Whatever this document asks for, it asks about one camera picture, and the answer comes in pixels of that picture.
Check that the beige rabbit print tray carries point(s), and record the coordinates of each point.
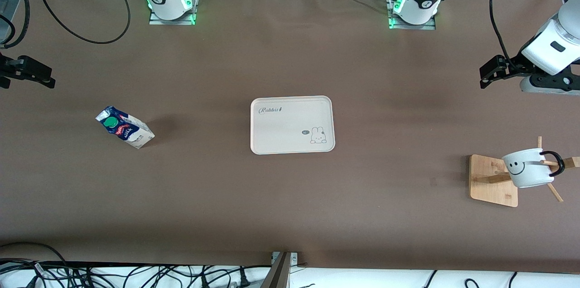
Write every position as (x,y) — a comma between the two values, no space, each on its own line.
(290,125)

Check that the silver metal bracket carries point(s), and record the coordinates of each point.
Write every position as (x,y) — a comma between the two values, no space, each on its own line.
(294,258)

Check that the wooden cup rack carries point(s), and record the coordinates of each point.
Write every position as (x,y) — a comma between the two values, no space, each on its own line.
(489,184)

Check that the blue white milk carton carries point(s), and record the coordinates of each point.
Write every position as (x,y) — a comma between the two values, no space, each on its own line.
(122,127)

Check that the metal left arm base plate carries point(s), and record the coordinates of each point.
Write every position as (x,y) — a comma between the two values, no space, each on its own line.
(412,26)

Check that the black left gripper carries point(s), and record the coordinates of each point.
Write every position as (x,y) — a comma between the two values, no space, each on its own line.
(511,67)

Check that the black power plug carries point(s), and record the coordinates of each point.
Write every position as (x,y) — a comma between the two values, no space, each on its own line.
(244,281)

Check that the grey metal post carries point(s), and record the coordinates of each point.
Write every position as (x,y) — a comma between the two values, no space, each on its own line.
(278,274)

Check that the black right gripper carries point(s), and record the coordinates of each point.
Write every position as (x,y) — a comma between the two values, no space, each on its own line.
(9,69)

